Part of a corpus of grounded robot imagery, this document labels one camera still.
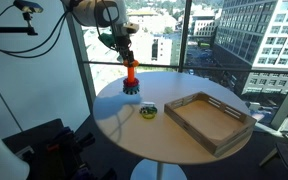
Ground white ring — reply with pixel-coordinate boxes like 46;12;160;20
140;101;156;109

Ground left blue orange clamp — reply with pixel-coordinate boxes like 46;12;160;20
46;126;95;168

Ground ring stacking stand with rings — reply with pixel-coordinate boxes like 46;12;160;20
123;67;139;95

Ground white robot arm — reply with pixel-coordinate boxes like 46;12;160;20
61;0;139;64

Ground wooden tray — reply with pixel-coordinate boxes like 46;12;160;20
164;92;256;157

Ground black perforated board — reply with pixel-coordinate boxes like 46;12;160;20
3;119;117;180

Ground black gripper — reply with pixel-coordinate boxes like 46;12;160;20
114;33;134;62

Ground orange ring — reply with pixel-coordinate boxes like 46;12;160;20
123;59;140;68

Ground green wrist camera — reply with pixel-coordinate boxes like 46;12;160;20
98;33;115;48

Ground blue camera on mount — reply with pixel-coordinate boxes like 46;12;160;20
0;0;43;35

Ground white table pedestal base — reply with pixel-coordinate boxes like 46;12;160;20
130;159;187;180

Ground yellow green ring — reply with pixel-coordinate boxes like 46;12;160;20
139;105;158;120

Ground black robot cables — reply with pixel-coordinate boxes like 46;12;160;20
0;0;118;59

